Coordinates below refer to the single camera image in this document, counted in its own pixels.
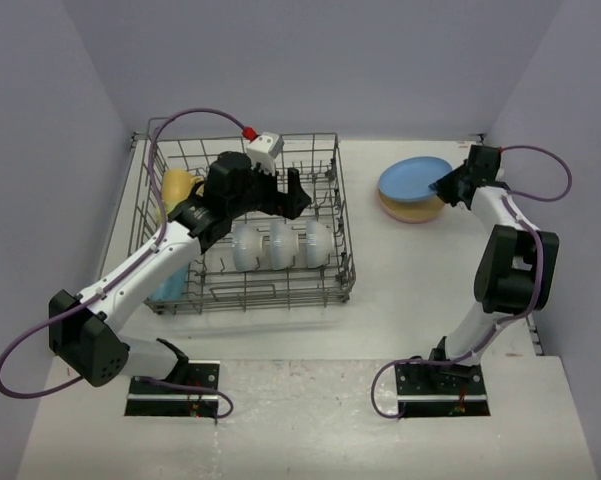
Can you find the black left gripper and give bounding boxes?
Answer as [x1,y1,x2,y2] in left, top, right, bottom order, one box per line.
[228,158,310,219]

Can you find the white ceramic bowl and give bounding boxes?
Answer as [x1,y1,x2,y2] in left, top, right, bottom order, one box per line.
[306,220,335,268]
[270,222,299,270]
[232,224,264,272]

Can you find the grey wire dish rack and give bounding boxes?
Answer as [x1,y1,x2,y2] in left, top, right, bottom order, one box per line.
[128,132,356,314]

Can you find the blue plastic plate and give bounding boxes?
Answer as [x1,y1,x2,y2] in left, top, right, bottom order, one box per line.
[378,156,453,203]

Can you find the orange plastic plate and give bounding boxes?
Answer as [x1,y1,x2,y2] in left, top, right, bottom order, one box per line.
[378,192,445,224]

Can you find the pink plastic plate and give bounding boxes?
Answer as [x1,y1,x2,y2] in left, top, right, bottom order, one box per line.
[384,209,441,224]

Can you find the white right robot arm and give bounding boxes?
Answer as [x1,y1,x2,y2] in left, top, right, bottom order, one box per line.
[426,145,559,393]

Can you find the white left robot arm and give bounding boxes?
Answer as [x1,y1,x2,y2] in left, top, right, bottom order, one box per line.
[49,151,311,393]

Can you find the yellow ceramic mug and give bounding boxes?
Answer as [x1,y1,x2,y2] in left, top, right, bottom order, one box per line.
[161,168,204,210]

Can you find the yellow-green plastic cup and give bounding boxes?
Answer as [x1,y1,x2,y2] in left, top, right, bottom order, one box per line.
[154,203,169,226]

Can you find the blue plastic cup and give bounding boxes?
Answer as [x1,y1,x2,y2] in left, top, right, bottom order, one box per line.
[149,265,189,302]

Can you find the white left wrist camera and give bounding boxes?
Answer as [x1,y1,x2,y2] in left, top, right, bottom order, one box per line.
[246,132,284,175]

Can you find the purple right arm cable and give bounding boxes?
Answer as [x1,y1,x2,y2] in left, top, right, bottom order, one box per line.
[369,144,574,422]

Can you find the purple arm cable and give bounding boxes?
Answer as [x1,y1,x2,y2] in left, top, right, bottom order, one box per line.
[369,144,574,422]
[0,108,259,419]

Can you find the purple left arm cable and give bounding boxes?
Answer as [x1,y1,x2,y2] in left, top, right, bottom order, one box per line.
[0,108,259,419]

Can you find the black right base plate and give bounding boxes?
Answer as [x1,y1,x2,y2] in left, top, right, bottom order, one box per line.
[394,364,490,418]

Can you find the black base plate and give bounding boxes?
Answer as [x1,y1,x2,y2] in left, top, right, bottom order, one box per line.
[394,364,490,418]
[124,360,221,417]

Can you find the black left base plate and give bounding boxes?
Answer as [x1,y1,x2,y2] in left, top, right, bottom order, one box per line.
[124,360,221,417]

